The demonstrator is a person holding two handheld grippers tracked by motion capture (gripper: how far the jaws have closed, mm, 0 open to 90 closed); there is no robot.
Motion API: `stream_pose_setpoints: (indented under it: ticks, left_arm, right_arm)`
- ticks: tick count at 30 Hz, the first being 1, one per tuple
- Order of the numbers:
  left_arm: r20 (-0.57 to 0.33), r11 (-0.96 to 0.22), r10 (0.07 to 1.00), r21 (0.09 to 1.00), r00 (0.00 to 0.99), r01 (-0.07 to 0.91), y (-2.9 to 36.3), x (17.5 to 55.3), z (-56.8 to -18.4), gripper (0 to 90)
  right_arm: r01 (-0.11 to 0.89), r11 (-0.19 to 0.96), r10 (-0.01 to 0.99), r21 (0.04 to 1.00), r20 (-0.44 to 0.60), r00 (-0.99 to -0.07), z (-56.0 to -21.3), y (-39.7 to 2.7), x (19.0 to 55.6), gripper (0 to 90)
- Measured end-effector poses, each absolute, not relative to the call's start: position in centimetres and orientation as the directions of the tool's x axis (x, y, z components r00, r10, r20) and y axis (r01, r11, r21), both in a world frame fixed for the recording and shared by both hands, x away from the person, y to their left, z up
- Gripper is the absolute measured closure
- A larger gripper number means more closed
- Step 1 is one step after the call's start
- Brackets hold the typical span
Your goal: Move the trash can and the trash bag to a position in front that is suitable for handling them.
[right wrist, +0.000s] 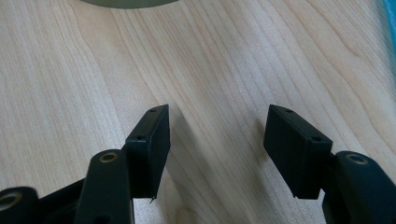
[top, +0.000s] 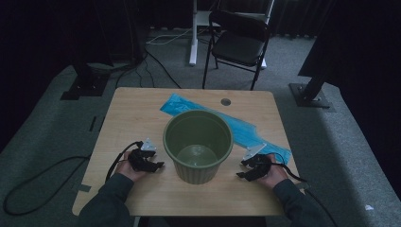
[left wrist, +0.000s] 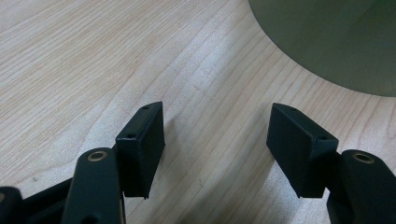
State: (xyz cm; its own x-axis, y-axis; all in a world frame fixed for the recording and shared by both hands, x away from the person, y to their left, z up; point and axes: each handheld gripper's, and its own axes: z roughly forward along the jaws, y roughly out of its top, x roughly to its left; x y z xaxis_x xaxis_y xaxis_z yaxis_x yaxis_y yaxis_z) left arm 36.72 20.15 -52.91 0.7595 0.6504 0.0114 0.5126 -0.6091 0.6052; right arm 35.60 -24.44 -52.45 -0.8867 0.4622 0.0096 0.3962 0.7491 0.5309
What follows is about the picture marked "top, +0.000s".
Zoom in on green plastic bin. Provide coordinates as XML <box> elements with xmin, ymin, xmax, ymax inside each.
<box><xmin>162</xmin><ymin>109</ymin><xmax>235</xmax><ymax>185</ymax></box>

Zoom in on black stand base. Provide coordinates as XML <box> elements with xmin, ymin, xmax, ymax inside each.
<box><xmin>60</xmin><ymin>61</ymin><xmax>112</xmax><ymax>101</ymax></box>

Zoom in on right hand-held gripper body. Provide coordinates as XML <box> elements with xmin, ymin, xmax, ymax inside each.
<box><xmin>243</xmin><ymin>143</ymin><xmax>272</xmax><ymax>182</ymax></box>

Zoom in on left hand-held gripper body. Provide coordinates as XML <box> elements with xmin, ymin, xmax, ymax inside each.
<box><xmin>127</xmin><ymin>137</ymin><xmax>157</xmax><ymax>172</ymax></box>

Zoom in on looped black floor cable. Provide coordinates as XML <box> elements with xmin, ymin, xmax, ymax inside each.
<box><xmin>3</xmin><ymin>155</ymin><xmax>92</xmax><ymax>217</ymax></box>

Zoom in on black floor cables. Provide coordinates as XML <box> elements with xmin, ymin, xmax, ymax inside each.
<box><xmin>114</xmin><ymin>46</ymin><xmax>183</xmax><ymax>89</ymax></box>

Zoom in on white desk frame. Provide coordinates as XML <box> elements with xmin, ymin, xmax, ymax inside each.
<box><xmin>188</xmin><ymin>0</ymin><xmax>275</xmax><ymax>70</ymax></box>

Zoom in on white floor cable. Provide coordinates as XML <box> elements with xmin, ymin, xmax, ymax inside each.
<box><xmin>145</xmin><ymin>27</ymin><xmax>193</xmax><ymax>45</ymax></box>

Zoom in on black stand with base plate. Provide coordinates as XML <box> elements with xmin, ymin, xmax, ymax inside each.
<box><xmin>288</xmin><ymin>70</ymin><xmax>337</xmax><ymax>110</ymax></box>

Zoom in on dark curtain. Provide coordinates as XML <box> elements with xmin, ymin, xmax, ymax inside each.
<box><xmin>217</xmin><ymin>0</ymin><xmax>335</xmax><ymax>40</ymax></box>

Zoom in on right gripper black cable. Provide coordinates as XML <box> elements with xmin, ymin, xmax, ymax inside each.
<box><xmin>268</xmin><ymin>152</ymin><xmax>340</xmax><ymax>227</ymax></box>

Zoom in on black folding chair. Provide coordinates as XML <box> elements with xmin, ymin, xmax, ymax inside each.
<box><xmin>201</xmin><ymin>9</ymin><xmax>272</xmax><ymax>92</ymax></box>

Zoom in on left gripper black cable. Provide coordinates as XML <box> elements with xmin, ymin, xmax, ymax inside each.
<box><xmin>105</xmin><ymin>141</ymin><xmax>144</xmax><ymax>183</ymax></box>

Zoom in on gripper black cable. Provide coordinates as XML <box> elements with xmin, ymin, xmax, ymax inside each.
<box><xmin>268</xmin><ymin>152</ymin><xmax>340</xmax><ymax>227</ymax></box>
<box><xmin>105</xmin><ymin>141</ymin><xmax>144</xmax><ymax>183</ymax></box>

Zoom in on blue plastic bag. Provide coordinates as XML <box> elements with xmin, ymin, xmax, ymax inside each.
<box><xmin>159</xmin><ymin>93</ymin><xmax>292</xmax><ymax>165</ymax></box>

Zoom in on person's right hand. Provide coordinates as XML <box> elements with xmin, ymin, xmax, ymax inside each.
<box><xmin>256</xmin><ymin>153</ymin><xmax>289</xmax><ymax>189</ymax></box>

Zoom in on person's left hand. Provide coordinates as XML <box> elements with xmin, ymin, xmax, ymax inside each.
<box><xmin>114</xmin><ymin>150</ymin><xmax>148</xmax><ymax>183</ymax></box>

